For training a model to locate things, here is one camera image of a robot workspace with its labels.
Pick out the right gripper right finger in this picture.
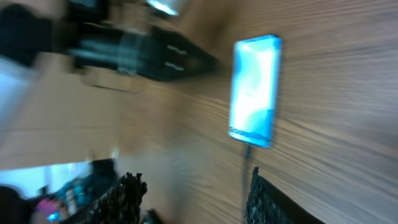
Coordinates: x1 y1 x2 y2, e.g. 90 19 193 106
245 167 325 224

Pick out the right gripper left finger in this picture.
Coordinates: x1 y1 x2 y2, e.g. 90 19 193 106
62 172 147 224

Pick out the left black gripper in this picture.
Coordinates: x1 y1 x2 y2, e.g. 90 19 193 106
137 27 218 82

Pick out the black USB charging cable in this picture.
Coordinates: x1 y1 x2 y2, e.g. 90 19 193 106
241 144 253 224

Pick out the blue Galaxy S24+ smartphone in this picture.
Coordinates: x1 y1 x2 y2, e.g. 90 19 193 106
228 34 282 148

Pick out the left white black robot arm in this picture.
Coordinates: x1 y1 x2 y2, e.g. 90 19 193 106
1 0 218 82

